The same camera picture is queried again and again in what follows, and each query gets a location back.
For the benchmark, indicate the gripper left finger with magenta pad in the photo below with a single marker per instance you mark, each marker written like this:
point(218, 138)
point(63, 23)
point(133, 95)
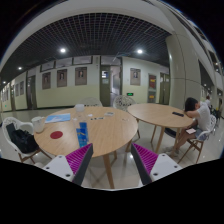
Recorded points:
point(73, 166)

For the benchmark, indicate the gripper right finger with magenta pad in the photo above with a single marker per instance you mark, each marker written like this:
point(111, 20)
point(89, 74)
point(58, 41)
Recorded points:
point(152, 166)

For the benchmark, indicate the clear water bottle blue label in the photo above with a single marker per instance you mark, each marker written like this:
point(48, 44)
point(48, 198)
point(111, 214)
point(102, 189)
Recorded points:
point(80, 122)

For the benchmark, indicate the red round coaster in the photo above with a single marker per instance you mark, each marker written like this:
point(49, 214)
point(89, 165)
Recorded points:
point(56, 135)

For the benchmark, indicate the round wooden table near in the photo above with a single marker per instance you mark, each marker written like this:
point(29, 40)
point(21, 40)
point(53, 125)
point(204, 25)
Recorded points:
point(106, 133)

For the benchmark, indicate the round wooden table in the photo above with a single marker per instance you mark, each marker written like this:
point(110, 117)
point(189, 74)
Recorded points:
point(106, 133)
point(160, 115)

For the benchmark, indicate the round wooden table far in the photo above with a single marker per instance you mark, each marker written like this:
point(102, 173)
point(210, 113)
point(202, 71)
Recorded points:
point(160, 115)

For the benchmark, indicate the blue paper sheet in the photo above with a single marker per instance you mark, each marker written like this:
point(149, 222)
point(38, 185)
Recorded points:
point(58, 118)

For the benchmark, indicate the black bag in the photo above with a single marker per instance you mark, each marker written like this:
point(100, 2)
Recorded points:
point(22, 139)

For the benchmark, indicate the white plastic cup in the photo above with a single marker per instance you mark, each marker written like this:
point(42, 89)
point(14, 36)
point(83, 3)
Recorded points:
point(38, 124)

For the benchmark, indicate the black phone on far table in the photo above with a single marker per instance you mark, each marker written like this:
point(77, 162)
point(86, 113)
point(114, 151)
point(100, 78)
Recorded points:
point(178, 114)

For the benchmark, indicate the white chair under person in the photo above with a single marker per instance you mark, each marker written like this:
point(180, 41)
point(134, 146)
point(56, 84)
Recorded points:
point(199, 141)

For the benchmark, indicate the small card on table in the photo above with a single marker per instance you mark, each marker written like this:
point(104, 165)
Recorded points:
point(109, 114)

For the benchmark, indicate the seated person in white shirt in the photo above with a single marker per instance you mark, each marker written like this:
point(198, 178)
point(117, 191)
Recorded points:
point(199, 112)

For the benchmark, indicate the white chair with black bag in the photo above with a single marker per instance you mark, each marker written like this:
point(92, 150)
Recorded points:
point(25, 126)

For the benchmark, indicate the white lattice chair far right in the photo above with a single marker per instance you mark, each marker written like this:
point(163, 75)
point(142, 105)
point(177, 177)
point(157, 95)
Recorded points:
point(122, 102)

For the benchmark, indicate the dark doorway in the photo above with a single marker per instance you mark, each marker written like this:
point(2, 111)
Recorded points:
point(110, 81)

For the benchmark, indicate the framed wall picture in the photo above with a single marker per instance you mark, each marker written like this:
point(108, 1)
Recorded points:
point(81, 76)
point(46, 80)
point(62, 78)
point(135, 76)

